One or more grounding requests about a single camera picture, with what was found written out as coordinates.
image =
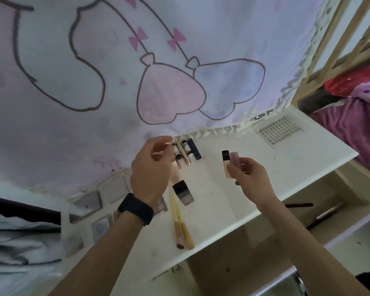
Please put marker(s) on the person's left hand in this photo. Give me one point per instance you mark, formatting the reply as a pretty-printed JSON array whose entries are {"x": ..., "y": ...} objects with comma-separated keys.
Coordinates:
[{"x": 151, "y": 175}]

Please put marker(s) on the person's right hand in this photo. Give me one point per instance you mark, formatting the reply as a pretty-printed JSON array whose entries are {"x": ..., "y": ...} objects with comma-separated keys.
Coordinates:
[{"x": 256, "y": 184}]

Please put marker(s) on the pink concealer tube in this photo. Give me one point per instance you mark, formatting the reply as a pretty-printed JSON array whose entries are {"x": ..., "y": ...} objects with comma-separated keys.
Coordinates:
[{"x": 178, "y": 157}]

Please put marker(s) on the dark eyeshadow palette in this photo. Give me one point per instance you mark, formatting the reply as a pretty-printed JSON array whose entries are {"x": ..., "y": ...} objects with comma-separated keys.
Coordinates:
[{"x": 162, "y": 207}]

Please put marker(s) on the dark square foundation bottle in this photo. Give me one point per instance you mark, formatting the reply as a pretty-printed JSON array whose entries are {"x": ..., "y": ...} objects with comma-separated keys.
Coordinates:
[{"x": 182, "y": 191}]

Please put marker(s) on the beige tube black cap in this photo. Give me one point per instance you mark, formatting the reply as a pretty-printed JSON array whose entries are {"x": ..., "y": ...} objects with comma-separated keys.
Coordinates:
[{"x": 225, "y": 164}]

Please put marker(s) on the small grey square palette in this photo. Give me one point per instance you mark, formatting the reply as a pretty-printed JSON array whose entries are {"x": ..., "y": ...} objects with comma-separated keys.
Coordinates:
[{"x": 115, "y": 189}]

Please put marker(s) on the navy cosmetic tube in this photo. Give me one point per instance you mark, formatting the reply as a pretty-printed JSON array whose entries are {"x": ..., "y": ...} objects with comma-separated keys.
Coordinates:
[{"x": 195, "y": 149}]

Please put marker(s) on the false eyelash tray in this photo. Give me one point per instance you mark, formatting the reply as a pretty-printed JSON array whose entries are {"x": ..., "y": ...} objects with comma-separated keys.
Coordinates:
[{"x": 279, "y": 130}]

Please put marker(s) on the purple drawer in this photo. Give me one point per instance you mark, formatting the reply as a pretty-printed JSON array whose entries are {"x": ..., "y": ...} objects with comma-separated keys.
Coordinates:
[{"x": 249, "y": 243}]

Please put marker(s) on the large grey square palette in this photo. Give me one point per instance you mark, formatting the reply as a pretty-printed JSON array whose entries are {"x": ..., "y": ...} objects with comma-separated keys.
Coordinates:
[{"x": 86, "y": 206}]

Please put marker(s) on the silver square palette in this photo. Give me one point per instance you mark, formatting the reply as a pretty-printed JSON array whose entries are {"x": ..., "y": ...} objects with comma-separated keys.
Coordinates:
[{"x": 101, "y": 228}]

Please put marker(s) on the clear square palette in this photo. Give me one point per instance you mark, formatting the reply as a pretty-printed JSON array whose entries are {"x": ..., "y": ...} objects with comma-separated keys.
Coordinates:
[{"x": 74, "y": 245}]

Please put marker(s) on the person's left forearm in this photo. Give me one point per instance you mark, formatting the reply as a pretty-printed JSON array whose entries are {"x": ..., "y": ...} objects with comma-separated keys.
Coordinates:
[{"x": 95, "y": 265}]

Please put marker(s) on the person's right forearm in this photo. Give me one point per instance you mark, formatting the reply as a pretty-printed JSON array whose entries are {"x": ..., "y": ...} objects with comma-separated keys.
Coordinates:
[{"x": 305, "y": 249}]

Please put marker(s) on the white dressing table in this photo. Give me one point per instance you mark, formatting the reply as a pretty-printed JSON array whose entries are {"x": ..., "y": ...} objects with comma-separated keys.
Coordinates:
[{"x": 265, "y": 169}]

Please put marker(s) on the black smartwatch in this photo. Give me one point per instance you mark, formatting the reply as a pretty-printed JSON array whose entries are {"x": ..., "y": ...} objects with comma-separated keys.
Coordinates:
[{"x": 135, "y": 209}]

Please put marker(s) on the silver oval metal fitting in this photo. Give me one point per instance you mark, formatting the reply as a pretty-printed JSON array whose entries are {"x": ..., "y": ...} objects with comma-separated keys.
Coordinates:
[{"x": 259, "y": 117}]

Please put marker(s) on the pink cartoon cloth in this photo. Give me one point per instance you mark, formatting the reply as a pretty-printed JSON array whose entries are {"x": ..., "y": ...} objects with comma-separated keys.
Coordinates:
[{"x": 64, "y": 135}]

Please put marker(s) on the purple bed sheet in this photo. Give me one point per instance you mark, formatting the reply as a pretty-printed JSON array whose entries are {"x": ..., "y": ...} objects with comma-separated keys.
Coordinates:
[{"x": 351, "y": 132}]

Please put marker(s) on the dark red wooden door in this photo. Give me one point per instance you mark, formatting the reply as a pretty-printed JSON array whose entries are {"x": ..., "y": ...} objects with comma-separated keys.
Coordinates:
[{"x": 24, "y": 211}]

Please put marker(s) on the red floral pillow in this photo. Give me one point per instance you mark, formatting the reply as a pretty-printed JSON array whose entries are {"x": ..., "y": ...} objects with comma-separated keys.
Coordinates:
[{"x": 345, "y": 83}]

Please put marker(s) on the white hanging garment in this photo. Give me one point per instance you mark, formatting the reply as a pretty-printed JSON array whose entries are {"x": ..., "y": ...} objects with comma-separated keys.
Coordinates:
[{"x": 18, "y": 249}]

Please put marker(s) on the wooden bed frame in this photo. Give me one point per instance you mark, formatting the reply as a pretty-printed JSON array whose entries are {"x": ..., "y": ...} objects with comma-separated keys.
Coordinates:
[{"x": 302, "y": 89}]

